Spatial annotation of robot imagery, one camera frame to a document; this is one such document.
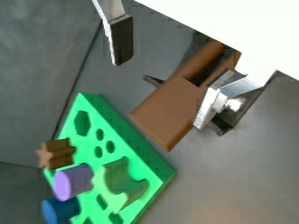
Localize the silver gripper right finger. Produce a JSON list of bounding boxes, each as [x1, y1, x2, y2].
[[193, 69, 264, 130]]

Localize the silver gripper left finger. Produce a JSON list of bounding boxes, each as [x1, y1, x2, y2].
[[91, 0, 134, 67]]

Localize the brown square-circle forked object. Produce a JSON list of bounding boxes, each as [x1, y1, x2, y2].
[[130, 40, 241, 151]]

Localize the green shape sorter base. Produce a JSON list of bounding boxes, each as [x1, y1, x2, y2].
[[37, 93, 177, 224]]

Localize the green arch block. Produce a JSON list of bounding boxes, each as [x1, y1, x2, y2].
[[102, 157, 150, 213]]

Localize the brown star block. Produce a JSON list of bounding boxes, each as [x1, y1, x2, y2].
[[37, 138, 77, 171]]

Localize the purple cylinder block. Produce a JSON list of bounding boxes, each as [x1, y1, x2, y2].
[[53, 164, 94, 201]]

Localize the blue cylinder block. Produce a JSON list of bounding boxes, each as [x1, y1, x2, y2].
[[42, 197, 81, 224]]

